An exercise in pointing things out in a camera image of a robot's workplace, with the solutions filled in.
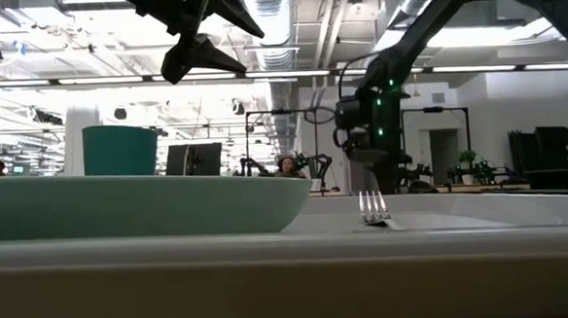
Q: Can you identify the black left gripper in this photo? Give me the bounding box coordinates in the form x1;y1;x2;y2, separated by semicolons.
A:
114;0;267;88

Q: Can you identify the potted green plant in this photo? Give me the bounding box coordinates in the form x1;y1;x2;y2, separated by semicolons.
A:
457;149;480;186

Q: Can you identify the silver metal fork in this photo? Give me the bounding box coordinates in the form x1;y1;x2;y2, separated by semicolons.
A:
357;189;394;229

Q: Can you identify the black computer monitor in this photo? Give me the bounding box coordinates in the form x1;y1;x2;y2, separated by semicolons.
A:
163;142;225;179

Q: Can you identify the light green plate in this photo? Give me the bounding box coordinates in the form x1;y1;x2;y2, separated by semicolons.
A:
0;159;316;249

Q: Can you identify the white pillar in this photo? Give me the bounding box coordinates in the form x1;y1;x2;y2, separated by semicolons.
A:
60;102;105;177

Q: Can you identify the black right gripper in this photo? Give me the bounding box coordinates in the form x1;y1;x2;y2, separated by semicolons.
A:
341;88;416;196

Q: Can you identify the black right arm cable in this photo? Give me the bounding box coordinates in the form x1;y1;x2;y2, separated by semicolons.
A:
300;51;380;128

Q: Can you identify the black cabinet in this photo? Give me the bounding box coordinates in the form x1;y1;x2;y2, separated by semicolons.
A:
508;124;568;173

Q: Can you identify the overhead LED light bar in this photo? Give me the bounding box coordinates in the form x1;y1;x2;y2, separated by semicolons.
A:
0;51;568;101

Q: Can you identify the grey plastic tray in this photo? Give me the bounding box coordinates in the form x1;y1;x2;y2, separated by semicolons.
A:
0;182;568;280

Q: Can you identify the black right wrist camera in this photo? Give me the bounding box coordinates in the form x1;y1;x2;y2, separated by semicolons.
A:
333;97;363;132

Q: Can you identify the teal plastic cup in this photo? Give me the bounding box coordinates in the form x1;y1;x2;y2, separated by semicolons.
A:
81;122;161;180

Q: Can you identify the black frame stand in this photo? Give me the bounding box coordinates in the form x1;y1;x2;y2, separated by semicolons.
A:
242;107;321;178
399;103;474;183

